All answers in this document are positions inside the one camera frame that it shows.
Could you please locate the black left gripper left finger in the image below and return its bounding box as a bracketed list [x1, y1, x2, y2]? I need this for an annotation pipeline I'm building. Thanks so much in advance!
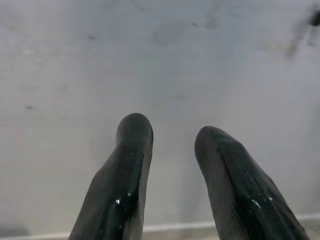
[67, 112, 154, 240]

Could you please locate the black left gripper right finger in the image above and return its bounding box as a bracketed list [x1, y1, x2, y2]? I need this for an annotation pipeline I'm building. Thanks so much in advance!
[194, 125, 312, 240]

